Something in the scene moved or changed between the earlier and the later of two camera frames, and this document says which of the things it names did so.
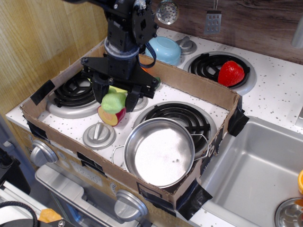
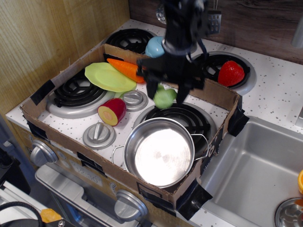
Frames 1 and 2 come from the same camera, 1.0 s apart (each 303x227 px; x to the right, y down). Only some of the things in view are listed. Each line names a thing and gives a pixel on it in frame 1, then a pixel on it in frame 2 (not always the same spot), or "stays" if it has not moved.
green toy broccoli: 111,102 to 163,99
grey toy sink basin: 253,173 stays
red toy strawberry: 230,73 stays
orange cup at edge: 300,181 stays
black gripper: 124,72 to 173,66
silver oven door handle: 74,194 stays
